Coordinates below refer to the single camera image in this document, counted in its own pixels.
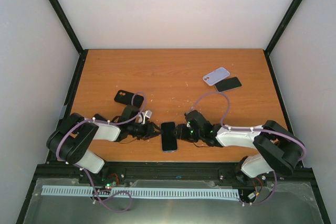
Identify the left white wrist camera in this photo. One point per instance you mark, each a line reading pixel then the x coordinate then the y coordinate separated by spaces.
pixel 146 115

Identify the black frame post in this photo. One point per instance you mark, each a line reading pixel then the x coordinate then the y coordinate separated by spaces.
pixel 290 12
pixel 67 26

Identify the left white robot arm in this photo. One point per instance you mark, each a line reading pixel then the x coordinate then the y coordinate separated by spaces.
pixel 71 140

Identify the right black frame post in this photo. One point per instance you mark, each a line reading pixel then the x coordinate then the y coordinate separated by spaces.
pixel 290 12

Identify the blue smartphone black screen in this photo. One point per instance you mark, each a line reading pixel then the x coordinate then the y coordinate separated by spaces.
pixel 168 136

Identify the white phone black screen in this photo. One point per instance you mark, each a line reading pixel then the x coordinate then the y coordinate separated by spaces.
pixel 228 84

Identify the left controller board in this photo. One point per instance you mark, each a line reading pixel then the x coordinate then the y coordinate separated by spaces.
pixel 109 182

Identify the lavender phone case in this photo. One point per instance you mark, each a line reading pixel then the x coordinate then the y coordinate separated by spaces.
pixel 216 76

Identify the black table rail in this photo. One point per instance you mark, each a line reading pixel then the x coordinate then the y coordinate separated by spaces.
pixel 73 85
pixel 278 92

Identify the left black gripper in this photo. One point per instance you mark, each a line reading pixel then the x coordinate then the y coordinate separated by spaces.
pixel 149 132

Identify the black phone case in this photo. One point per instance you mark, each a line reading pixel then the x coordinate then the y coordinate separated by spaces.
pixel 128 98

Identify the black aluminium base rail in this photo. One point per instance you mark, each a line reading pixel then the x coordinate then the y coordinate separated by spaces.
pixel 222 174

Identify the left black frame post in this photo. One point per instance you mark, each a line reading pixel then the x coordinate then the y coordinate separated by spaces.
pixel 67 26

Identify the right black table rail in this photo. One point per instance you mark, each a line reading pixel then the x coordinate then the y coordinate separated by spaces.
pixel 278 92

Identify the left black table rail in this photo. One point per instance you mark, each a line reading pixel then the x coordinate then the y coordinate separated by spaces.
pixel 73 85

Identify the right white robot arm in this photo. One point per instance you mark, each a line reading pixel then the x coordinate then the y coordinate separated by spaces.
pixel 278 150

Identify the dark blue phone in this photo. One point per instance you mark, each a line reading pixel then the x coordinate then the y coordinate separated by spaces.
pixel 99 117

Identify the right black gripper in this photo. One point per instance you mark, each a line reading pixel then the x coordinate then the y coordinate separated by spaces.
pixel 181 132

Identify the right controller wiring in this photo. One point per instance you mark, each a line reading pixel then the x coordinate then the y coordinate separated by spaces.
pixel 256 188

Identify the light blue cable duct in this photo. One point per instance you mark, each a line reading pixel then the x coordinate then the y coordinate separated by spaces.
pixel 142 193

